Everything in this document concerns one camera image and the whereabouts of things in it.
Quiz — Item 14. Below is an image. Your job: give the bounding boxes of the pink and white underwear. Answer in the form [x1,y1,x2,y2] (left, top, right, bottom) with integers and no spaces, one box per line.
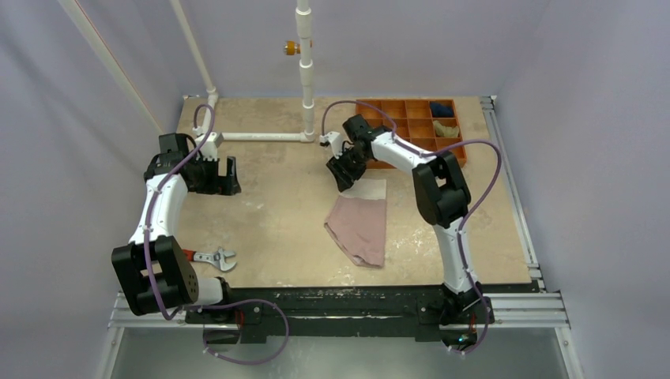
[324,178,387,268]

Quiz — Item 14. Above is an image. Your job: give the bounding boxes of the orange compartment tray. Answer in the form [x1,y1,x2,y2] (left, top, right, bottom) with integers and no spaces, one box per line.
[355,99,463,151]

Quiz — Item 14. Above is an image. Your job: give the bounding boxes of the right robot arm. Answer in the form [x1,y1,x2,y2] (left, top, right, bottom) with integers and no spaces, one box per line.
[319,114,484,325]

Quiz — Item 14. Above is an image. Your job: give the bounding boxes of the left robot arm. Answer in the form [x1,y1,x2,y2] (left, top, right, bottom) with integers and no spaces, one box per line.
[111,133,241,323]

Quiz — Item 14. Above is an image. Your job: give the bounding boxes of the rolled olive cloth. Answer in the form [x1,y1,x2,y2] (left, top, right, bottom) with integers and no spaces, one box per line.
[432,120,460,138]

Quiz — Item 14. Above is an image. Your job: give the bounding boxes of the rolled blue cloth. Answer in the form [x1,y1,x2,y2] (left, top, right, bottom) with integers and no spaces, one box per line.
[429,102,455,118]

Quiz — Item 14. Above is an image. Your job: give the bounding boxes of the orange yellow valve knob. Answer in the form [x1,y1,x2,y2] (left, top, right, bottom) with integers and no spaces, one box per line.
[283,40,302,56]

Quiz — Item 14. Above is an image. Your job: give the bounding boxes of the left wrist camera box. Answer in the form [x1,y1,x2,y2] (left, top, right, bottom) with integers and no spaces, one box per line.
[195,132,224,161]

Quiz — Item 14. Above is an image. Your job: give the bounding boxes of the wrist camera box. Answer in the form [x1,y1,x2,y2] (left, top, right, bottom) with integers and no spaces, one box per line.
[319,132,345,158]
[195,132,224,161]

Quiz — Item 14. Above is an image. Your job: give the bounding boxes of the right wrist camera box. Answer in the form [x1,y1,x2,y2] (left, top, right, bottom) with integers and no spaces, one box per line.
[319,132,345,158]

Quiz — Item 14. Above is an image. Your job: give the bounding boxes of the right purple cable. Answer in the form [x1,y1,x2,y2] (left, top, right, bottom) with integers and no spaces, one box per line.
[320,100,503,357]

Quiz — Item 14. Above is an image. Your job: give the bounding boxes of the white PVC pipe frame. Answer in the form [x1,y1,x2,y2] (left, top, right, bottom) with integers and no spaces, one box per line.
[57,0,317,158]

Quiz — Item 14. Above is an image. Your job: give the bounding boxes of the adjustable wrench red handle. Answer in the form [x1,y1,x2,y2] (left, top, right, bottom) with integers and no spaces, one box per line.
[182,247,238,273]

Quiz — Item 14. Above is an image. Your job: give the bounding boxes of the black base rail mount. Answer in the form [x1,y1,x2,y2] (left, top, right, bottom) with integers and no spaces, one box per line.
[185,284,495,347]

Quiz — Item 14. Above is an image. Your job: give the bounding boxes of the aluminium frame rails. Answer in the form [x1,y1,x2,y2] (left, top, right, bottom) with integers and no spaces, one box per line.
[110,121,569,355]

